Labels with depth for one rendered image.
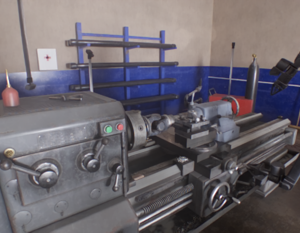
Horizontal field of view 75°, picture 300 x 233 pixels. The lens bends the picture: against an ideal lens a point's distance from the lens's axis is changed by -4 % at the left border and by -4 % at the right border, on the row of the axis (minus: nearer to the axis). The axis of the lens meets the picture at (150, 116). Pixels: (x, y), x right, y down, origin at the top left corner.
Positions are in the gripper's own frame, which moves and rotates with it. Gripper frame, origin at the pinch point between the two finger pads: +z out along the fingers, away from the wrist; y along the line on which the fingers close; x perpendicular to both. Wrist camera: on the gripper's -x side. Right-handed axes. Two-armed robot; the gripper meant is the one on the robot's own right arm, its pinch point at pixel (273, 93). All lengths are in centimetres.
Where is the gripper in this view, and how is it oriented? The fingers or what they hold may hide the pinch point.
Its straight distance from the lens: 155.3
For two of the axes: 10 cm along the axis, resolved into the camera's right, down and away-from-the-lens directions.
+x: 6.3, 6.4, -4.4
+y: -6.9, 2.0, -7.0
